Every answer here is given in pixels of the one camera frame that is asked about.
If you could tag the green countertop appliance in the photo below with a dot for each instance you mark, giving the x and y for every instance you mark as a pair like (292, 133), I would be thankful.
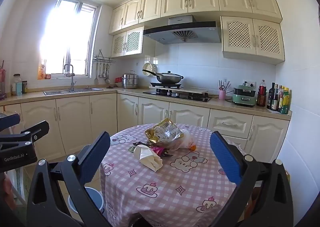
(244, 97)

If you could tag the small dark jar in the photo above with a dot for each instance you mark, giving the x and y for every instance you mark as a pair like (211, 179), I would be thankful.
(24, 87)

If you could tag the kitchen window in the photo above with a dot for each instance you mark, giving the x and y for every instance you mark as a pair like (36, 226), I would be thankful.
(67, 39)

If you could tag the red label sauce bottle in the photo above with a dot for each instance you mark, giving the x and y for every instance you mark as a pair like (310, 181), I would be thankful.
(280, 100)

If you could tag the clear plastic bag with orange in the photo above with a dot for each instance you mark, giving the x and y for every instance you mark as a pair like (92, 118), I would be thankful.
(186, 140)

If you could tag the cream lower cabinets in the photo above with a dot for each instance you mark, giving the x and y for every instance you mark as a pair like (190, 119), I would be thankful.
(75, 119)

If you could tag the white paper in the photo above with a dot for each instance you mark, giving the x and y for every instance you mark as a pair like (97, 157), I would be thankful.
(147, 158)

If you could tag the dark glass bottle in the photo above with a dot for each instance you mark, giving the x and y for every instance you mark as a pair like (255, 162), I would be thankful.
(270, 97)

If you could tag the bundle of chopsticks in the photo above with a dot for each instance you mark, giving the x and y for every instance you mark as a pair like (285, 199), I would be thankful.
(223, 84)

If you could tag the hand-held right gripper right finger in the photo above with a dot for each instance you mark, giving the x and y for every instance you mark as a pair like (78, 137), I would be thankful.
(225, 159)

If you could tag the pink snack wrapper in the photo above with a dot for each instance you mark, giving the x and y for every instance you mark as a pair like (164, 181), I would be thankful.
(160, 151)

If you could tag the red cap sauce bottle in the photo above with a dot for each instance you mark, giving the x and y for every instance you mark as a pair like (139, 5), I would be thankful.
(261, 94)

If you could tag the hanging metal spatula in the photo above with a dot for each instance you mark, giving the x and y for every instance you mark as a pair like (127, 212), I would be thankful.
(96, 74)

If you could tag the black gas stove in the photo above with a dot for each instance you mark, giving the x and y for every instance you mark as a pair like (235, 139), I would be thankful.
(177, 95)

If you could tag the large lattice door cabinet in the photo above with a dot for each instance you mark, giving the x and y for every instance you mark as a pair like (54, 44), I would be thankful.
(252, 38)

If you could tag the clear jar with blue label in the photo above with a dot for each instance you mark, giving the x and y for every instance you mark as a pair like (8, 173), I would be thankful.
(17, 85)

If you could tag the green bottle yellow cap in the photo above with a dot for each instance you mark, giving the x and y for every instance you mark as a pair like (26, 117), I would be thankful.
(285, 103)

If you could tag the range hood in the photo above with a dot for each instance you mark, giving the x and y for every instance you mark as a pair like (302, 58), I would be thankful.
(182, 31)

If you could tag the white wall outlet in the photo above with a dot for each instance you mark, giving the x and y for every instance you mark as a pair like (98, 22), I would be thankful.
(250, 83)

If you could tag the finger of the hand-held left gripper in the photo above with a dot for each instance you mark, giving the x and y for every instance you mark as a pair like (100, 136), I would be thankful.
(35, 130)
(10, 120)

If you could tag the person's left hand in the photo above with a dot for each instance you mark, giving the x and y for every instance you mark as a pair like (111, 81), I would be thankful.
(7, 189)

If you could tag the stainless steel steamer pot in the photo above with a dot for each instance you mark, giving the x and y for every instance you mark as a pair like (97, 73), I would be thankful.
(130, 80)

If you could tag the dark wok with lid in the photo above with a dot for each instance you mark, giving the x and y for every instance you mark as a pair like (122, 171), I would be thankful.
(170, 78)

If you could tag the small red box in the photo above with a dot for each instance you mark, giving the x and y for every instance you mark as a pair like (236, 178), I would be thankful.
(118, 79)

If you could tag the orange packet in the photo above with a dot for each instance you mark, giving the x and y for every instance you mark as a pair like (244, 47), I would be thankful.
(41, 71)

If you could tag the stainless steel sink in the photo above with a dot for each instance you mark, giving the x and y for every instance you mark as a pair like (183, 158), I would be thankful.
(72, 90)

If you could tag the light blue trash bin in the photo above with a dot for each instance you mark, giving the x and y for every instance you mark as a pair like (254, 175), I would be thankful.
(93, 197)

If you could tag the brown sauce bottle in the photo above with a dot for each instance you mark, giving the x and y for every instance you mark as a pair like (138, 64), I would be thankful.
(275, 99)

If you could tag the wall utensil rack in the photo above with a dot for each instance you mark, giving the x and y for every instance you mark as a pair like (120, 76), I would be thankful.
(103, 58)

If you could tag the small lattice door cabinet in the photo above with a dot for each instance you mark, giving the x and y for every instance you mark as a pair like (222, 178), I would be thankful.
(127, 41)

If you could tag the small green wrapper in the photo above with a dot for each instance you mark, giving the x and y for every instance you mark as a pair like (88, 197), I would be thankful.
(131, 149)

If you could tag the chrome faucet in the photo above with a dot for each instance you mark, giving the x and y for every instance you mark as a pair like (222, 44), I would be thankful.
(72, 76)

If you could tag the gold and silver snack bag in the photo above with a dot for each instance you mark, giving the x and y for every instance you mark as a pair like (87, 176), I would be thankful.
(165, 132)

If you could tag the cream colander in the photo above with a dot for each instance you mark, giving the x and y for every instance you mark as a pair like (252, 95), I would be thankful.
(150, 69)

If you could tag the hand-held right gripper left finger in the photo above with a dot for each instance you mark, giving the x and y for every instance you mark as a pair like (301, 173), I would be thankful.
(95, 157)

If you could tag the clear holder with red utensils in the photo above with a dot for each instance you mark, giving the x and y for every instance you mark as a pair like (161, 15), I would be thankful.
(2, 81)

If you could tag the pink utensil cup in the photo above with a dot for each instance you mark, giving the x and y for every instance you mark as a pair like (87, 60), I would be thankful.
(222, 95)

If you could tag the pink checkered bear tablecloth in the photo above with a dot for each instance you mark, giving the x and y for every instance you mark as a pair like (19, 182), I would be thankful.
(175, 179)

